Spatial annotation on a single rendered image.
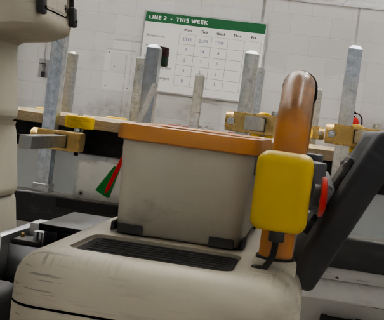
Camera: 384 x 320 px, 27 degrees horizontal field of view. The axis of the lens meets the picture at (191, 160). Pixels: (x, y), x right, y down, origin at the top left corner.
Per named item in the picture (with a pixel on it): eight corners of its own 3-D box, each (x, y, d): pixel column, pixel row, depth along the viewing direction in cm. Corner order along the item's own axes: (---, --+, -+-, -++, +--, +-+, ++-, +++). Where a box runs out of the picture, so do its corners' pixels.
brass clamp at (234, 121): (277, 136, 196) (280, 116, 196) (223, 129, 198) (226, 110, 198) (278, 136, 203) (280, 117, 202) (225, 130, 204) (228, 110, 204)
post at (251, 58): (234, 241, 200) (259, 51, 198) (220, 239, 201) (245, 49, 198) (235, 239, 204) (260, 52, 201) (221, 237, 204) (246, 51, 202)
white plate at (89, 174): (171, 211, 201) (176, 171, 201) (72, 196, 205) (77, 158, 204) (171, 211, 202) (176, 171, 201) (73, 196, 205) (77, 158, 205)
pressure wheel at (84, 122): (95, 158, 220) (100, 116, 219) (70, 156, 215) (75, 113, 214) (80, 154, 226) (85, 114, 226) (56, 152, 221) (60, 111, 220)
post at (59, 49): (44, 213, 207) (66, 29, 205) (31, 211, 208) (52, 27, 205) (48, 212, 211) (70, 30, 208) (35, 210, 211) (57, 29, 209)
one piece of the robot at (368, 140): (290, 282, 108) (383, 141, 106) (278, 352, 73) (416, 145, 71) (221, 236, 109) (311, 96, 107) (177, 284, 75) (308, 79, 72)
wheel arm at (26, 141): (30, 153, 179) (33, 134, 179) (16, 150, 180) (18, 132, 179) (84, 148, 222) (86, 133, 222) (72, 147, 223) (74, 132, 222)
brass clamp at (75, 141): (77, 152, 204) (79, 133, 204) (26, 145, 206) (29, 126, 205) (84, 152, 210) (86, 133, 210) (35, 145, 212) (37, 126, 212)
